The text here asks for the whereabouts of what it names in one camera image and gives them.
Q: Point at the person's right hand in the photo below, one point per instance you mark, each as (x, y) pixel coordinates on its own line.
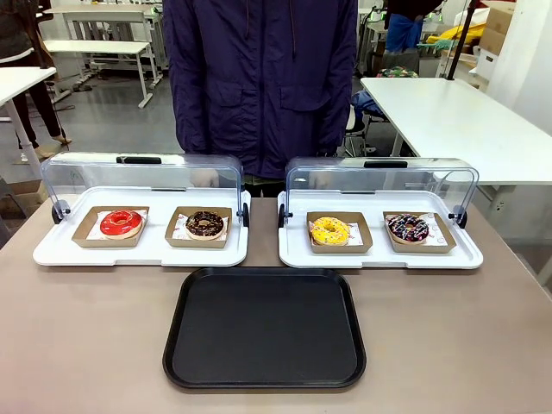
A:
(206, 178)

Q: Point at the yellow glazed donut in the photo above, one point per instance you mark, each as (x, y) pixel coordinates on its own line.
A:
(321, 233)

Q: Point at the white printed paper liner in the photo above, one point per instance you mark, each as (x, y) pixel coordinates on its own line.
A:
(354, 235)
(94, 233)
(179, 231)
(437, 233)

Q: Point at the brown cardboard food tray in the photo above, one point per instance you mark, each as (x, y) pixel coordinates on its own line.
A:
(363, 246)
(172, 242)
(445, 246)
(85, 238)

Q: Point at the chocolate glazed donut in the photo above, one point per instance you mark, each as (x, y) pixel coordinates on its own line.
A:
(194, 229)

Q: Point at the red glazed donut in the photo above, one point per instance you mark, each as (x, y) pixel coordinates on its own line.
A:
(110, 228)

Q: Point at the black plastic serving tray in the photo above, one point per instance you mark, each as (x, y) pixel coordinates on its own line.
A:
(263, 328)

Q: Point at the chocolate donut with colourful sprinkles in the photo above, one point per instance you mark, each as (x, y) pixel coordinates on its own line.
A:
(397, 229)

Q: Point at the white display case base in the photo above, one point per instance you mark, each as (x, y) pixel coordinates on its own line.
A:
(375, 259)
(155, 255)

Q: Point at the person in navy jacket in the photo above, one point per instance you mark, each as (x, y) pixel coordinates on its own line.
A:
(259, 86)

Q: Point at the clear domed display lid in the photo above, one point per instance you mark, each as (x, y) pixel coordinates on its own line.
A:
(86, 172)
(328, 177)

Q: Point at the blue cloth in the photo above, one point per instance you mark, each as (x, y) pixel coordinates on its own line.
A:
(366, 103)

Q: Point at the white workbench with shelf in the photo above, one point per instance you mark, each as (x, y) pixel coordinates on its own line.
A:
(99, 10)

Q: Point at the white table with white leg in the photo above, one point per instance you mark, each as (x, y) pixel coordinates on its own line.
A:
(21, 82)

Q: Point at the colourful patterned bag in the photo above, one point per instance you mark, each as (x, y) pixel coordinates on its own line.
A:
(397, 72)

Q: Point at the background person in dark clothes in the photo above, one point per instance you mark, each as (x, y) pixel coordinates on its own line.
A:
(13, 26)

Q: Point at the background person in blue apron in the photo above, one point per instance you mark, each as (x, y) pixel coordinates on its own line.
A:
(403, 30)

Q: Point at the large white table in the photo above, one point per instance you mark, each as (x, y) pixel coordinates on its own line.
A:
(453, 121)

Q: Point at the green fabric piece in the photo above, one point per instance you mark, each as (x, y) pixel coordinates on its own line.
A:
(435, 43)

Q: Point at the black metal pole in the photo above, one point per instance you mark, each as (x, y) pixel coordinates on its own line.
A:
(459, 39)

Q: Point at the yellow fabric bundle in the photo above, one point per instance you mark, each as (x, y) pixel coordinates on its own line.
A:
(468, 34)

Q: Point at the white storage box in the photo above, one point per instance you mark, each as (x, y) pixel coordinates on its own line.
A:
(487, 62)

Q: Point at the brown cardboard box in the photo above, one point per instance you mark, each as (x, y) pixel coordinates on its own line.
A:
(496, 26)

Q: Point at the white workbench with frame legs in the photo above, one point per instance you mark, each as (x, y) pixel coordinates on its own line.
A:
(95, 46)

